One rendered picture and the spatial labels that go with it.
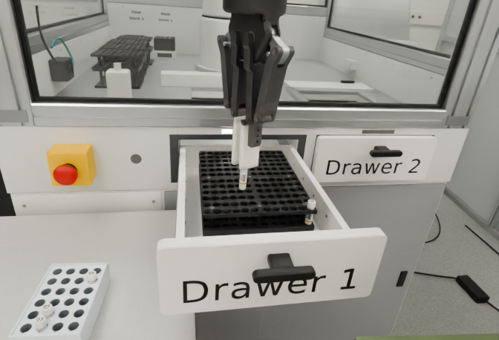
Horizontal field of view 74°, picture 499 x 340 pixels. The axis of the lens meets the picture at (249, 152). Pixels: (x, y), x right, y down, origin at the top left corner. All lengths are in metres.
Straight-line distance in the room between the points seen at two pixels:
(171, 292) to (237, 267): 0.09
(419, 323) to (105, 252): 1.38
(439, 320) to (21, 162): 1.63
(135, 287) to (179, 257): 0.20
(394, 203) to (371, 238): 0.48
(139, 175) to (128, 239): 0.14
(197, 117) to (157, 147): 0.10
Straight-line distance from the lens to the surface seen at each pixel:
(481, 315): 1.92
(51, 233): 0.75
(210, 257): 0.42
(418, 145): 0.86
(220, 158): 0.66
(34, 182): 0.80
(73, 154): 0.70
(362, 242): 0.46
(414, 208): 0.99
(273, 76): 0.39
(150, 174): 0.74
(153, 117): 0.69
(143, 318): 0.56
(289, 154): 0.75
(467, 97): 0.91
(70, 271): 0.61
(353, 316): 1.19
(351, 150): 0.78
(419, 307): 1.80
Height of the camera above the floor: 1.19
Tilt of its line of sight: 25 degrees down
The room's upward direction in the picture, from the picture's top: 4 degrees clockwise
